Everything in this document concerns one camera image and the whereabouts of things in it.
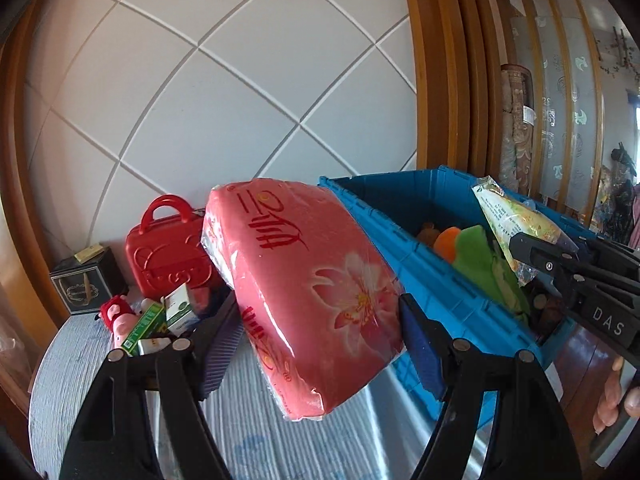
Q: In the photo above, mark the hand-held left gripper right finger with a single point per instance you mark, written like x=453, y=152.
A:
x=422, y=350

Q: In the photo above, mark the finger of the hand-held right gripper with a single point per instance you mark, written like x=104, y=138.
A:
x=547, y=262

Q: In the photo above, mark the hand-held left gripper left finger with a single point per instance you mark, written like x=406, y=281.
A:
x=222, y=355

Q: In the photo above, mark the yellow green plastic packet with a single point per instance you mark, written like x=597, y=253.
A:
x=510, y=215

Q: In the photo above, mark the green orange plush toy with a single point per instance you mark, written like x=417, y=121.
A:
x=480, y=260

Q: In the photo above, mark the large pink floral tissue pack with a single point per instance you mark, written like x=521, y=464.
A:
x=300, y=285

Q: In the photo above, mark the blue plastic crate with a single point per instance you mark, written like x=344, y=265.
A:
x=380, y=240

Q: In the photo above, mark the person's right hand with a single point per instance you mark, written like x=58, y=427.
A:
x=610, y=400

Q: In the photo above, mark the white green carton box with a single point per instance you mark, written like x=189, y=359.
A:
x=180, y=310

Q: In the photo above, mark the cluttered household pile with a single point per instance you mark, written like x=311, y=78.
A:
x=620, y=200

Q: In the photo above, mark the pink pig plush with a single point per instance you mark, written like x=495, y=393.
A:
x=120, y=320

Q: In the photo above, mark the brown plush toy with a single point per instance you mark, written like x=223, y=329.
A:
x=429, y=234

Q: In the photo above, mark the red bear-embossed suitcase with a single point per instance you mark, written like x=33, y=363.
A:
x=160, y=255

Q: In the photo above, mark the rolled patterned mat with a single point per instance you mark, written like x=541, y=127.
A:
x=517, y=125

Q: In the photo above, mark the black gift box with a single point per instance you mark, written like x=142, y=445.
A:
x=85, y=285

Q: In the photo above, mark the striped pale blue bed sheet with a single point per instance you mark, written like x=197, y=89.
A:
x=65, y=385

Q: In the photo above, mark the small gold box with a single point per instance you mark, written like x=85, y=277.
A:
x=89, y=253

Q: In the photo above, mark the frosted glass wooden partition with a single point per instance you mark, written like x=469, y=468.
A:
x=565, y=85

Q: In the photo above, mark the wooden headboard frame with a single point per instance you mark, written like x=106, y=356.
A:
x=440, y=60

